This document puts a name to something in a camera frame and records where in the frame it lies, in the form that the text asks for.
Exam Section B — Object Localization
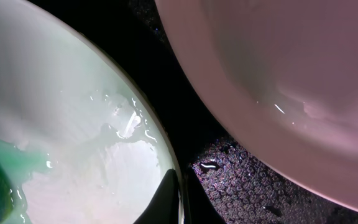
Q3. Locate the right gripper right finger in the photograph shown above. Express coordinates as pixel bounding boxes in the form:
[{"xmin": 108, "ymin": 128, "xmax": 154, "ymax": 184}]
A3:
[{"xmin": 183, "ymin": 167, "xmax": 226, "ymax": 224}]

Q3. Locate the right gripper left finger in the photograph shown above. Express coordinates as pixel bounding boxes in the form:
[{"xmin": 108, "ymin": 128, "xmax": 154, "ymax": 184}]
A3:
[{"xmin": 134, "ymin": 169, "xmax": 180, "ymax": 224}]

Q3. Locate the mint green plate front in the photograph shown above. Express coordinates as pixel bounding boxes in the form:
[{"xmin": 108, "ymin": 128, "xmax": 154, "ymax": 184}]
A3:
[{"xmin": 0, "ymin": 1, "xmax": 185, "ymax": 224}]

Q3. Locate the white pink plate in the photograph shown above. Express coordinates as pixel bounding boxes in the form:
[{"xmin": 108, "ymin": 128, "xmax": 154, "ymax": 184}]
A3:
[{"xmin": 156, "ymin": 0, "xmax": 358, "ymax": 212}]

